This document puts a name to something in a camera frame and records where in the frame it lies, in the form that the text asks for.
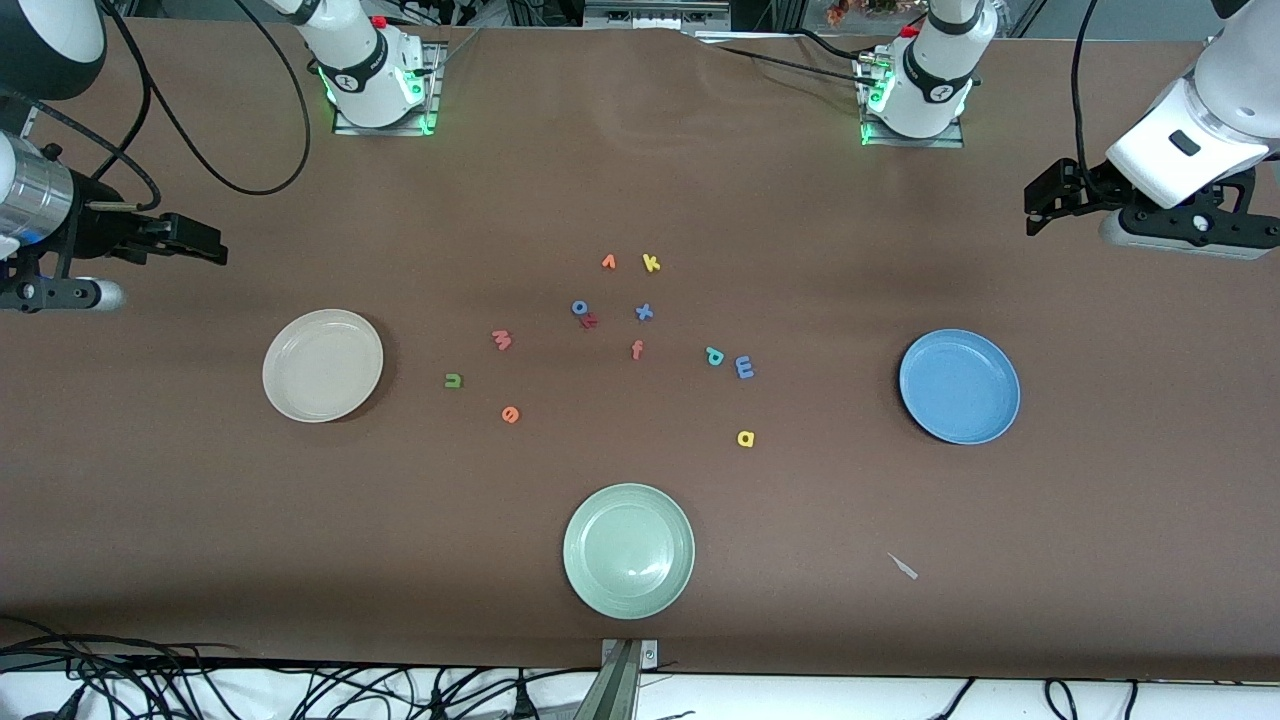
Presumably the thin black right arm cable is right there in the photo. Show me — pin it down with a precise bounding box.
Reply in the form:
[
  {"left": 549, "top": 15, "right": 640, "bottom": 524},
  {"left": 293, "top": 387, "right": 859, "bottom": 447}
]
[{"left": 0, "top": 92, "right": 163, "bottom": 213}]

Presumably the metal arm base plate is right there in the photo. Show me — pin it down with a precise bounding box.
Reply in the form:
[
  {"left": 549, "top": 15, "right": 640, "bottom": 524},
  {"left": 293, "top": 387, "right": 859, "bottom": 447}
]
[
  {"left": 333, "top": 42, "right": 446, "bottom": 137},
  {"left": 855, "top": 55, "right": 966, "bottom": 149}
]

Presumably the pale green plate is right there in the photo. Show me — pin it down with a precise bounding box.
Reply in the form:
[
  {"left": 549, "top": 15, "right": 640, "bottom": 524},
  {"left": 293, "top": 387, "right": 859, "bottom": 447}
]
[{"left": 562, "top": 483, "right": 696, "bottom": 621}]

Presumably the metal table edge bracket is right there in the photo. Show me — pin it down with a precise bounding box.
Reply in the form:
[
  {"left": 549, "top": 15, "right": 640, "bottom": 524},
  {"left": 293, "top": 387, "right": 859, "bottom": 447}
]
[{"left": 598, "top": 638, "right": 661, "bottom": 720}]

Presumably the beige brown plate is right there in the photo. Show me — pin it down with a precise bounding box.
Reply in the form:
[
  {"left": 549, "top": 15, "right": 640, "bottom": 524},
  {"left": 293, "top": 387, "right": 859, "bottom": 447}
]
[{"left": 262, "top": 308, "right": 385, "bottom": 424}]

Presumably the aluminium frame rail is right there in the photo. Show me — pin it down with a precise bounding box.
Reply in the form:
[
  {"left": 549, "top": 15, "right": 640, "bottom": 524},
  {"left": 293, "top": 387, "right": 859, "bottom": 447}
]
[{"left": 583, "top": 0, "right": 731, "bottom": 29}]

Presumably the orange flower decoration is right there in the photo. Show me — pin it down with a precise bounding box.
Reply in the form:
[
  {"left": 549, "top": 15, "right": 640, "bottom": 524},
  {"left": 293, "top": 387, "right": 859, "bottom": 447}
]
[{"left": 826, "top": 0, "right": 901, "bottom": 26}]

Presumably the brown table cover sheet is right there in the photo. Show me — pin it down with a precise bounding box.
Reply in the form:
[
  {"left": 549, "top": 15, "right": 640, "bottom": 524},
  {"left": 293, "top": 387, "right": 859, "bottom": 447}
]
[{"left": 0, "top": 18, "right": 1280, "bottom": 681}]

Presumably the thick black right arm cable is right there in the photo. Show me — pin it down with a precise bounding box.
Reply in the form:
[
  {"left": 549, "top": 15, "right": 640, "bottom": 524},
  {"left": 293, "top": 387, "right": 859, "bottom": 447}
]
[{"left": 95, "top": 0, "right": 313, "bottom": 197}]

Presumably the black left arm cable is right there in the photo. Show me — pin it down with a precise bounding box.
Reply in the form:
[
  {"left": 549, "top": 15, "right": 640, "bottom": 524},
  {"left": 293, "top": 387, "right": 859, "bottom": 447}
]
[{"left": 1068, "top": 0, "right": 1106, "bottom": 201}]

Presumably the black cable tangle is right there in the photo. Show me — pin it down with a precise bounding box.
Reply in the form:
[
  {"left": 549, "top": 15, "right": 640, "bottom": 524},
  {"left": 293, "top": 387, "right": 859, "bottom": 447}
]
[{"left": 0, "top": 618, "right": 601, "bottom": 720}]

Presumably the black cable lying on table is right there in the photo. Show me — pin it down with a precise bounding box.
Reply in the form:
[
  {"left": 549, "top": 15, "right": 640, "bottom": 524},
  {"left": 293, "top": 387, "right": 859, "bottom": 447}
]
[{"left": 700, "top": 43, "right": 886, "bottom": 86}]

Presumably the blue plate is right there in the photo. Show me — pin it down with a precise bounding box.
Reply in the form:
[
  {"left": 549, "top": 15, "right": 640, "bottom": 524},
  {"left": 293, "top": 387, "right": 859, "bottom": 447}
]
[{"left": 898, "top": 328, "right": 1022, "bottom": 446}]

